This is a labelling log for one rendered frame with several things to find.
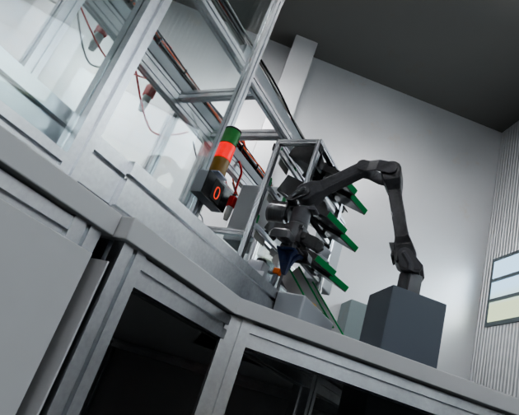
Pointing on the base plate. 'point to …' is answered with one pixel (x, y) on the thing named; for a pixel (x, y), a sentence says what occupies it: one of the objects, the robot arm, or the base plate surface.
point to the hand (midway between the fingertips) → (287, 263)
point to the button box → (301, 309)
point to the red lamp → (226, 150)
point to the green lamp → (231, 136)
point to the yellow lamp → (220, 165)
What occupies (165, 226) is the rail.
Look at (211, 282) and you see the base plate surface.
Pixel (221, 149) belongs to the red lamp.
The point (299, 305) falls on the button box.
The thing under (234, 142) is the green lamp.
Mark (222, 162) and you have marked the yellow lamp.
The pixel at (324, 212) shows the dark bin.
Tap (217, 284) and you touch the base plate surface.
